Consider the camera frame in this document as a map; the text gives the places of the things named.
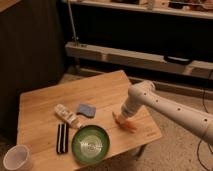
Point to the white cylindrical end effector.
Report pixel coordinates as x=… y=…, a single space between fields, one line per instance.
x=125 y=114

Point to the orange pepper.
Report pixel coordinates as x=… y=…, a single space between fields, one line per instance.
x=124 y=123

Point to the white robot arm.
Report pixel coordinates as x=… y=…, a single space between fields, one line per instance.
x=197 y=122

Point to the blue sponge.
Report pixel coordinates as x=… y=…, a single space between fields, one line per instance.
x=86 y=110

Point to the green bowl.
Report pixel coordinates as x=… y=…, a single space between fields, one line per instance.
x=90 y=145

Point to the white plastic bottle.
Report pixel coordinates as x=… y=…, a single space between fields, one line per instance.
x=67 y=116

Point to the metal shelf rack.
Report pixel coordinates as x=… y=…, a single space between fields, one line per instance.
x=140 y=37

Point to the translucent plastic cup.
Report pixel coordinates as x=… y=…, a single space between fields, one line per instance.
x=18 y=158

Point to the black handle on shelf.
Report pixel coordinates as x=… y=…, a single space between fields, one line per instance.
x=177 y=61

